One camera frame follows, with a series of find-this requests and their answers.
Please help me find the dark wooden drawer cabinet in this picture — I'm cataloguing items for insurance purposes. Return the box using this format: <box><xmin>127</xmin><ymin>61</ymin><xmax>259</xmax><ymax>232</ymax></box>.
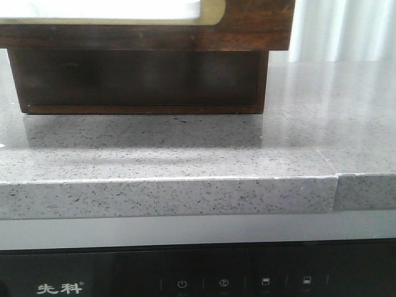
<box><xmin>7</xmin><ymin>48</ymin><xmax>269</xmax><ymax>114</ymax></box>

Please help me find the white curtain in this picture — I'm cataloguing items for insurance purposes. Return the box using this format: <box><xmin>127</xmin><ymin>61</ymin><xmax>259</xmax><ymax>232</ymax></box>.
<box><xmin>288</xmin><ymin>0</ymin><xmax>395</xmax><ymax>62</ymax></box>

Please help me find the black appliance control panel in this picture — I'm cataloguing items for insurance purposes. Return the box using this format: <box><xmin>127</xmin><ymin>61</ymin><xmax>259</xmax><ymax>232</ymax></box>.
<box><xmin>1</xmin><ymin>239</ymin><xmax>395</xmax><ymax>296</ymax></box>

